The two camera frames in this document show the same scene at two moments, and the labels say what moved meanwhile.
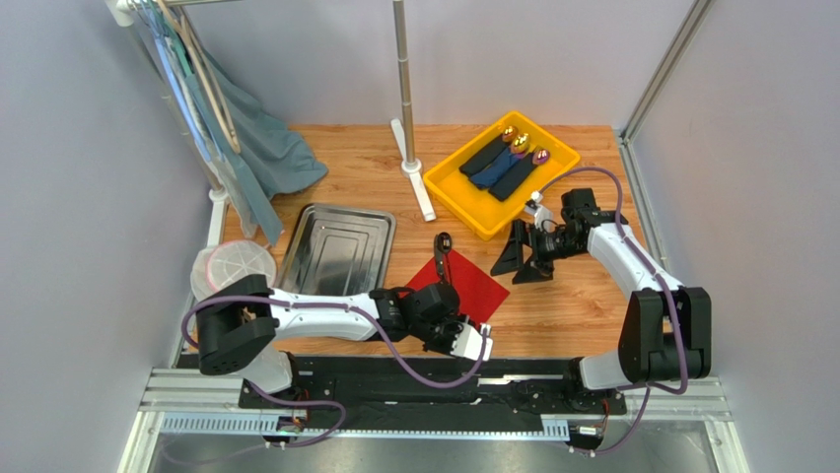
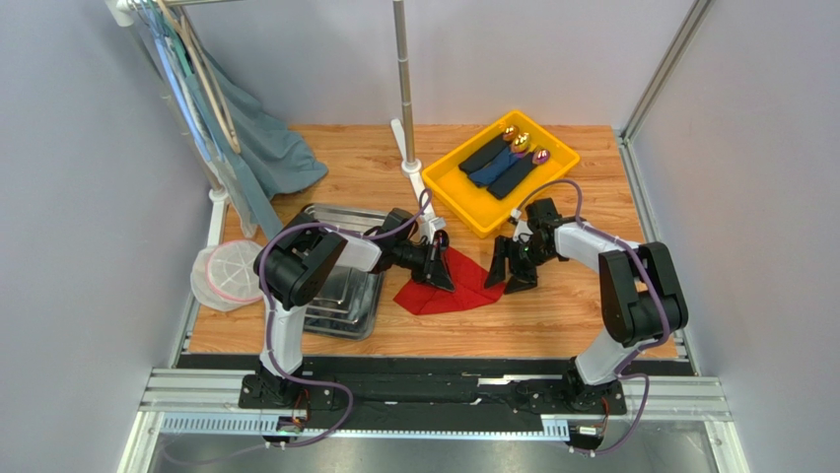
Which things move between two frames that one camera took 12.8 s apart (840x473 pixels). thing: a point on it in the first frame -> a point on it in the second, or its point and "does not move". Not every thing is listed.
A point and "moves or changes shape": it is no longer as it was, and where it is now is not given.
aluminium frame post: x=647 y=99 does not move
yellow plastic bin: x=485 y=214 does not move
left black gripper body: x=440 y=337 -> x=422 y=258
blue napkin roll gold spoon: x=487 y=175 does not move
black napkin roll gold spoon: x=490 y=153 does not move
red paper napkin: x=478 y=296 moves or changes shape
